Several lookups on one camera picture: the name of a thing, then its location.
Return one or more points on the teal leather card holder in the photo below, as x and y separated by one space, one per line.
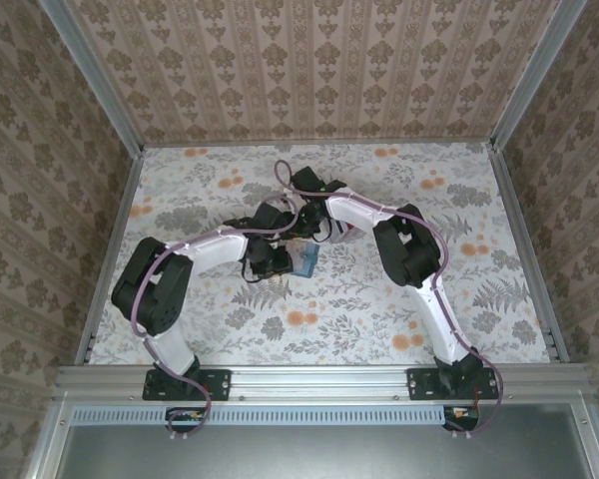
307 259

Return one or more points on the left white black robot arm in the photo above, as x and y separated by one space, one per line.
214 249

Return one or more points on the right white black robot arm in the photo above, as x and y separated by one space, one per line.
354 214

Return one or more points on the floral printed table cover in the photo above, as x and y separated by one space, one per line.
329 324

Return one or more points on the wide aluminium front beam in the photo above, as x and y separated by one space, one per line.
319 381

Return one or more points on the small black connector board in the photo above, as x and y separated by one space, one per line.
184 416
461 416

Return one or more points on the grey metal sheet panel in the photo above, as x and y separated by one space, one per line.
304 454

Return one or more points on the aluminium back rail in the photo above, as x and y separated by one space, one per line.
319 144

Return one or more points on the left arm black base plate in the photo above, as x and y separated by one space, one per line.
219 384

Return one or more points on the aluminium side rail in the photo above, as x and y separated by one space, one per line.
525 249
125 199

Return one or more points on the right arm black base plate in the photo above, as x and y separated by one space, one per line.
421 384

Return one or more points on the aluminium corner post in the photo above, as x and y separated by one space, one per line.
95 75
533 75

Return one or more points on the aluminium lower frame bar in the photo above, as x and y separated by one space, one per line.
590 444
47 439

